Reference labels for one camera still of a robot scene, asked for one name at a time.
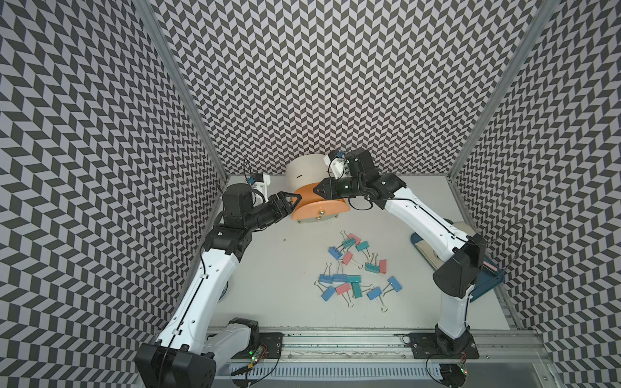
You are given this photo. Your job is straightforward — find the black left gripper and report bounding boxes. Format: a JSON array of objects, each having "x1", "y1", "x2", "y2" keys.
[{"x1": 243, "y1": 190, "x2": 302, "y2": 231}]

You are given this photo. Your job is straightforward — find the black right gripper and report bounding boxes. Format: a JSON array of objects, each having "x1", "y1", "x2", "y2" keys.
[{"x1": 312, "y1": 175, "x2": 365, "y2": 200}]

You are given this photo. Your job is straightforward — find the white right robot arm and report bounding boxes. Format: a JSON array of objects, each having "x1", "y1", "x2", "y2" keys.
[{"x1": 313, "y1": 149, "x2": 486, "y2": 342}]

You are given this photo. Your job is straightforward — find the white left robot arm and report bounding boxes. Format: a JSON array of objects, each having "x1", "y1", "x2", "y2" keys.
[{"x1": 134, "y1": 184, "x2": 302, "y2": 387}]

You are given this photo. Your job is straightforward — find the white round drawer cabinet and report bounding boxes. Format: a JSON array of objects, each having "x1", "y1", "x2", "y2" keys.
[{"x1": 286, "y1": 155, "x2": 328, "y2": 191}]

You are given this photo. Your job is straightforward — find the green binder clip top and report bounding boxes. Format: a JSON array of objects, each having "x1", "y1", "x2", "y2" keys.
[{"x1": 339, "y1": 238, "x2": 357, "y2": 252}]

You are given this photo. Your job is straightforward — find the pink binder clip top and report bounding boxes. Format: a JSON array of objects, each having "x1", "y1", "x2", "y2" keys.
[{"x1": 341, "y1": 231, "x2": 362, "y2": 244}]

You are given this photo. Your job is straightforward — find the blue binder clip upper left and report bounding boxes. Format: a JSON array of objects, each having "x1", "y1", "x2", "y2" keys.
[{"x1": 328, "y1": 247, "x2": 343, "y2": 260}]

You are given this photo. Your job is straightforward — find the green binder clip upper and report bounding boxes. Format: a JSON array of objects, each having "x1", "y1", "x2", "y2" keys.
[{"x1": 356, "y1": 241, "x2": 372, "y2": 261}]

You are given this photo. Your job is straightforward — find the green binder clip middle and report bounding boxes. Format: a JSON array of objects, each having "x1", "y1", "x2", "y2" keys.
[{"x1": 365, "y1": 252, "x2": 380, "y2": 273}]

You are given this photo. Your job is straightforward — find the blue binder clip bottom left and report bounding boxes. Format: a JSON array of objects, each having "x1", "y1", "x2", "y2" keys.
[{"x1": 314, "y1": 281, "x2": 336, "y2": 302}]

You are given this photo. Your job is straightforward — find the pink binder clip bottom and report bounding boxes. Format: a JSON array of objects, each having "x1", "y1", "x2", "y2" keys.
[{"x1": 336, "y1": 283, "x2": 354, "y2": 308}]

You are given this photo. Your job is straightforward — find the green binder clip bottom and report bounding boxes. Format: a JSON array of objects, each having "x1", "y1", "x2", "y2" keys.
[{"x1": 350, "y1": 283, "x2": 374, "y2": 299}]

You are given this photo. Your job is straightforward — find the blue binder clip right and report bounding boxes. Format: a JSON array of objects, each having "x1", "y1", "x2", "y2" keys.
[{"x1": 382, "y1": 276, "x2": 403, "y2": 294}]

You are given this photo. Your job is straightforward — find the blue patterned bowl near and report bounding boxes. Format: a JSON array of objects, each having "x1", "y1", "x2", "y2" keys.
[{"x1": 218, "y1": 282, "x2": 229, "y2": 301}]

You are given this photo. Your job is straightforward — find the beige cloth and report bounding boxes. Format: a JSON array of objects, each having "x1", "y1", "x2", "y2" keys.
[{"x1": 414, "y1": 221, "x2": 475, "y2": 271}]

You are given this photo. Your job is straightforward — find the teal cutting board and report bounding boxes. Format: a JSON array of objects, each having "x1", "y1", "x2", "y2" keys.
[{"x1": 410, "y1": 233, "x2": 503, "y2": 299}]

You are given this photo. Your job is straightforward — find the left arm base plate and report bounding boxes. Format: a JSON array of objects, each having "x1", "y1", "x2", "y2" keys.
[{"x1": 232, "y1": 332, "x2": 284, "y2": 360}]

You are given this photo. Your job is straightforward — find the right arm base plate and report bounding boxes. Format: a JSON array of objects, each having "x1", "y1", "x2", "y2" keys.
[{"x1": 408, "y1": 331, "x2": 480, "y2": 361}]

